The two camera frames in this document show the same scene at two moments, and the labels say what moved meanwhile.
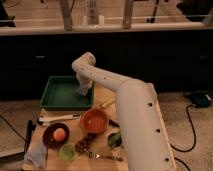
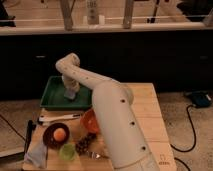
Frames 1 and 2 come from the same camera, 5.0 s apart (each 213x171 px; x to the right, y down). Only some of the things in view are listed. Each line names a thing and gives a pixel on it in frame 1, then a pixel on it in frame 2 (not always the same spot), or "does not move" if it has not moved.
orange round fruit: [59, 134] does not move
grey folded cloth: [37, 153] does not move
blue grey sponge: [83, 89] -> [69, 93]
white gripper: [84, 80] -> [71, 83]
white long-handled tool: [63, 117] does not move
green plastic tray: [65, 93] does not move
